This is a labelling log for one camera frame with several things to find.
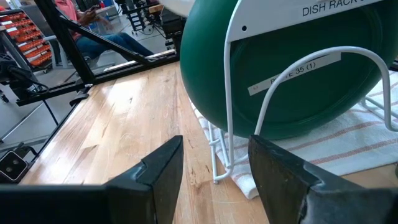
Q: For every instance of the person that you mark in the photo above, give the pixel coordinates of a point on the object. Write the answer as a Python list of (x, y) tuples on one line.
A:
[(102, 42)]

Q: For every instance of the white red-striped dish towel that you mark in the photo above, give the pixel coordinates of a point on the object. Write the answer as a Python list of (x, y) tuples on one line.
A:
[(335, 146)]

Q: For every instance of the black table-level camera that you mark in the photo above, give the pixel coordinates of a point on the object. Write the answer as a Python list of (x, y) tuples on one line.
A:
[(12, 165)]

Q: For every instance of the black metal table frame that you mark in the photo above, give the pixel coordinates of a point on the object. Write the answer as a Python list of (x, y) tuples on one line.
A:
[(66, 40)]

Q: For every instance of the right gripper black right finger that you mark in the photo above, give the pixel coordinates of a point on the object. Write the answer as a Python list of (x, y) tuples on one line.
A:
[(289, 193)]

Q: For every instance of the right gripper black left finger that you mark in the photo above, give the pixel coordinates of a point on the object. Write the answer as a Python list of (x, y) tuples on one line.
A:
[(155, 183)]

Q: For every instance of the orange parts bin rack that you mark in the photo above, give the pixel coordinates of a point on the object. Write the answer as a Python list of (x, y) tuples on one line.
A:
[(26, 37)]

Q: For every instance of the cream white plate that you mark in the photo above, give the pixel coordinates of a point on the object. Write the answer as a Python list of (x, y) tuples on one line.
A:
[(177, 6)]

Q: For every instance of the dark green plate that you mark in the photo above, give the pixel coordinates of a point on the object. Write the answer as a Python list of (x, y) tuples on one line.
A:
[(211, 68)]

